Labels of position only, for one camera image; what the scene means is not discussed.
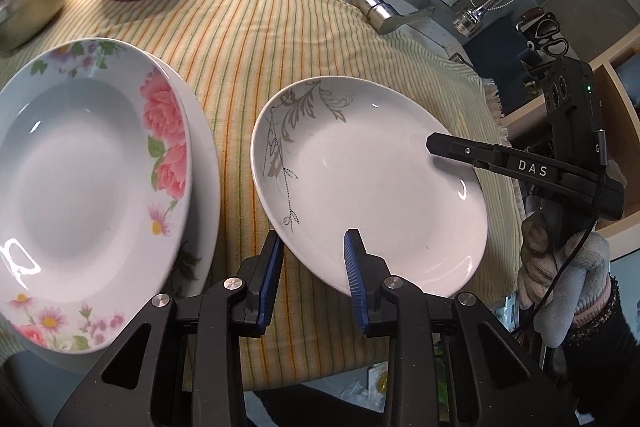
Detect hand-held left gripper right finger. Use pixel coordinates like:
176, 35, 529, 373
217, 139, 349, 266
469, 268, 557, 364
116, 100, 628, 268
343, 229, 581, 427

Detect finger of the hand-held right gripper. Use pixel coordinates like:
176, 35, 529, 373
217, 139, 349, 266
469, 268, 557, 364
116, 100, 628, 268
426, 132, 626, 220

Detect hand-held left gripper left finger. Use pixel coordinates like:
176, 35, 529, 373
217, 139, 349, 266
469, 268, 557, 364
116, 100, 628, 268
52, 231, 285, 427

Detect grey leaf plate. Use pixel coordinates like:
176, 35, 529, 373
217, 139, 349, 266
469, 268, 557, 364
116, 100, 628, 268
250, 77, 489, 299

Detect pink blossom plate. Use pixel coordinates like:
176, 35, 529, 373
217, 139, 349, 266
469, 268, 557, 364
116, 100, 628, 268
0, 54, 222, 374

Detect pink rose plate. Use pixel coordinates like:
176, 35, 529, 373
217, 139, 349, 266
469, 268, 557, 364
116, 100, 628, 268
0, 38, 193, 354

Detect person's right forearm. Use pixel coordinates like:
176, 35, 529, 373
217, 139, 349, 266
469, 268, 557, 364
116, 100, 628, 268
565, 287, 640, 427

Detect person's right hand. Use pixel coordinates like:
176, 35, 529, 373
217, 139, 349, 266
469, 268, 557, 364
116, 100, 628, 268
517, 207, 621, 348

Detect wooden shelf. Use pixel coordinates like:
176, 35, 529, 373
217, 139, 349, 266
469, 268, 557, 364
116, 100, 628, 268
500, 52, 640, 248

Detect black scissors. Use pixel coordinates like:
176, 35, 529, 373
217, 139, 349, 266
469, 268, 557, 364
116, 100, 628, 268
525, 14, 571, 58

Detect dark knife block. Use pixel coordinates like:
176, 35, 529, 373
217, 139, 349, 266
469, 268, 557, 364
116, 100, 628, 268
480, 14, 551, 108

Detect striped yellow cloth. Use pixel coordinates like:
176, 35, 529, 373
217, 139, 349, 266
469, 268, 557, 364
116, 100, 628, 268
0, 0, 526, 393

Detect brown knife handle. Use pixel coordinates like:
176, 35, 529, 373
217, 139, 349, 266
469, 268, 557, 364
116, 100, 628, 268
517, 7, 546, 32

